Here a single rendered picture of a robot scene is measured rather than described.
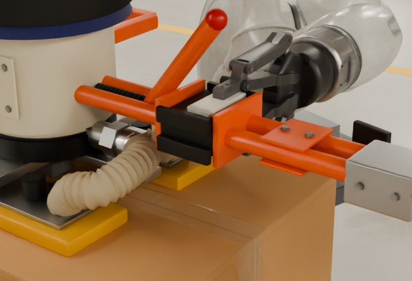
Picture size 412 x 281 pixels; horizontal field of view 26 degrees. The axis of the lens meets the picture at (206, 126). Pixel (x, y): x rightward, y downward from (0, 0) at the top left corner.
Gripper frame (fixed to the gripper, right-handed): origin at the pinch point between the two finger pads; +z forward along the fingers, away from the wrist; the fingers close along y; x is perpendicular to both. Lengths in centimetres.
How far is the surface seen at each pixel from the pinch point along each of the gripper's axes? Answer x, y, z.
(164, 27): 260, 114, -328
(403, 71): 113, 114, -336
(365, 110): 106, 114, -277
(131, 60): 238, 114, -271
